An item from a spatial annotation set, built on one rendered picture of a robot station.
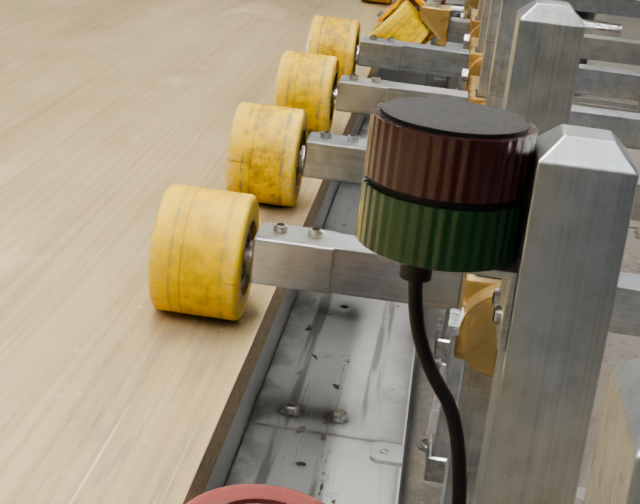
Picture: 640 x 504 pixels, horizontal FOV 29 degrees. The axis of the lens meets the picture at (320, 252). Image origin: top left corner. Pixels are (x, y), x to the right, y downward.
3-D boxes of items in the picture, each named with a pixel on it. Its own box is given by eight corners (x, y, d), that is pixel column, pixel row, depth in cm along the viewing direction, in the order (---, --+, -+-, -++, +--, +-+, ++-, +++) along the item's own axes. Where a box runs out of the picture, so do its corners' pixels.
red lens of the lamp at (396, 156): (525, 167, 48) (534, 111, 47) (531, 213, 42) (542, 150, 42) (370, 147, 49) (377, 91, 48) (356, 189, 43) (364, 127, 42)
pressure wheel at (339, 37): (350, 74, 144) (351, 96, 152) (360, 9, 146) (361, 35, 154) (299, 68, 145) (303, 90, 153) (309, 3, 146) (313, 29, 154)
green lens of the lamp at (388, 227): (515, 229, 49) (524, 175, 48) (520, 281, 43) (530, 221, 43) (362, 208, 49) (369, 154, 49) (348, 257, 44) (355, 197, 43)
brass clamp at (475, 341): (540, 301, 82) (553, 229, 81) (552, 388, 70) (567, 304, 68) (447, 288, 83) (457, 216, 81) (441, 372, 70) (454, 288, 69)
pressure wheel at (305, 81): (341, 40, 125) (329, 95, 120) (337, 98, 131) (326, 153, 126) (282, 32, 125) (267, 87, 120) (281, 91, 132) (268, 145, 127)
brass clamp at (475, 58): (510, 83, 153) (516, 42, 151) (513, 106, 140) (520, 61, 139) (460, 76, 153) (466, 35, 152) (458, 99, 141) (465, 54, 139)
